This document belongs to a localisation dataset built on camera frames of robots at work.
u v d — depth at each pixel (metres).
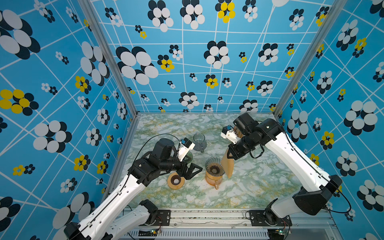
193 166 0.57
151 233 0.70
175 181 0.85
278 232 0.70
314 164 0.42
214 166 0.80
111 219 0.41
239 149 0.60
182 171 0.57
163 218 0.74
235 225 0.72
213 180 0.79
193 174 0.60
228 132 0.64
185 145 0.59
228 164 0.65
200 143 0.94
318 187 0.39
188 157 0.69
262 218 0.74
